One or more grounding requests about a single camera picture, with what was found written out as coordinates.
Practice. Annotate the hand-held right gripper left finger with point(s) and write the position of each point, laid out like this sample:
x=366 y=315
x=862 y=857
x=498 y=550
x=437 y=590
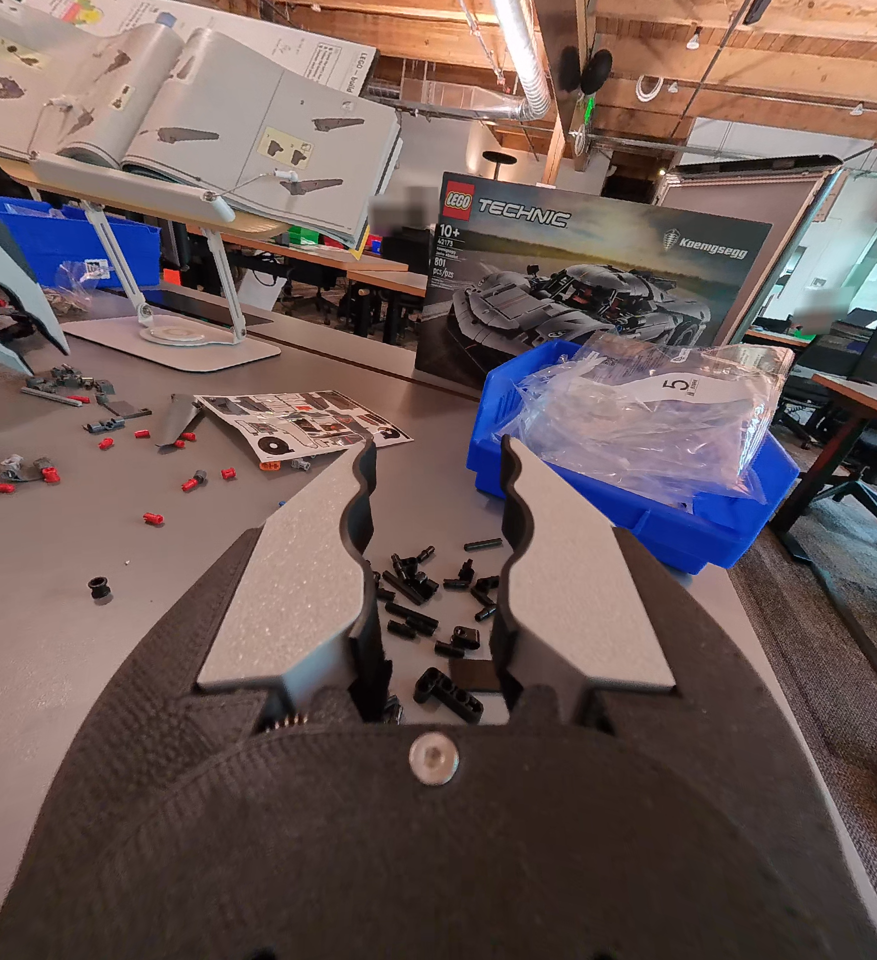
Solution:
x=288 y=600

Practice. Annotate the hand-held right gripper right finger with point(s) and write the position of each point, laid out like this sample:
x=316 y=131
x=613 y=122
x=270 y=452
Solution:
x=588 y=600

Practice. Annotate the sticker sheet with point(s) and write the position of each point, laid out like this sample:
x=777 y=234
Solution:
x=311 y=420

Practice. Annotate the toy car set box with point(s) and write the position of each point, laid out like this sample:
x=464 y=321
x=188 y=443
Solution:
x=558 y=247

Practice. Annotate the small labelled clear bag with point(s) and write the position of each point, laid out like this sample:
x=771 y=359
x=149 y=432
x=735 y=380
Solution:
x=82 y=281

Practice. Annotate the blue plastic bin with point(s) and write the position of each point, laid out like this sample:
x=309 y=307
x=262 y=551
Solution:
x=708 y=532
x=56 y=240

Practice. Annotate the long grey axle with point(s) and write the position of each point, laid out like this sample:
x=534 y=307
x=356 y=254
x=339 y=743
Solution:
x=52 y=397

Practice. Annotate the pile of dark grey pieces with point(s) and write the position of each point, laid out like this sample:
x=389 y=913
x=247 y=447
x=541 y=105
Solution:
x=71 y=379

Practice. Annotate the grey axle connector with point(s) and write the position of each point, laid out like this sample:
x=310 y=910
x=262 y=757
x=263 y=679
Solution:
x=11 y=465
x=42 y=466

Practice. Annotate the small grey connector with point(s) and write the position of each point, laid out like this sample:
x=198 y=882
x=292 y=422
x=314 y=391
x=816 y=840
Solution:
x=105 y=426

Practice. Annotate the thin grey plate piece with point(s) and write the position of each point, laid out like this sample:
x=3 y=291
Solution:
x=127 y=411

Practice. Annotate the scattered red pins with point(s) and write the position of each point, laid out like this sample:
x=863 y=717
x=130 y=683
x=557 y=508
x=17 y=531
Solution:
x=153 y=517

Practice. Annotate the cream book stand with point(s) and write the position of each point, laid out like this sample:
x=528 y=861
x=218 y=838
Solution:
x=183 y=349

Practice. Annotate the black round connector piece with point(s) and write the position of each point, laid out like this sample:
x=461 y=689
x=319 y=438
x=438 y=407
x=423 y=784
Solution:
x=99 y=587

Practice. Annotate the grey curved panel piece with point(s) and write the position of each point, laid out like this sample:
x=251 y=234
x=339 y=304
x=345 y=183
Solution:
x=176 y=420

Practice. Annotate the open instruction booklet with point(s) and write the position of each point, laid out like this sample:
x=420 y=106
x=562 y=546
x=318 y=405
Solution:
x=221 y=112

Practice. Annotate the long wooden desk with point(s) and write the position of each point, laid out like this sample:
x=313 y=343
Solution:
x=386 y=281

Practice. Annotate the wooden office table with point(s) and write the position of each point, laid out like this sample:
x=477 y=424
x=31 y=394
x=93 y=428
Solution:
x=873 y=394

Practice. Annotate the white paper sign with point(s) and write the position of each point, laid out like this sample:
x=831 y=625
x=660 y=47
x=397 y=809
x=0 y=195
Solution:
x=318 y=52

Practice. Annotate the black disc lamp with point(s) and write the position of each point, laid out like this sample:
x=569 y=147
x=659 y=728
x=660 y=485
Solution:
x=498 y=157

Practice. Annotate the black ceiling fixture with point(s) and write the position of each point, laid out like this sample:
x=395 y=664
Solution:
x=585 y=69

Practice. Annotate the silver air duct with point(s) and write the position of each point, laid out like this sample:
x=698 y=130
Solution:
x=525 y=60

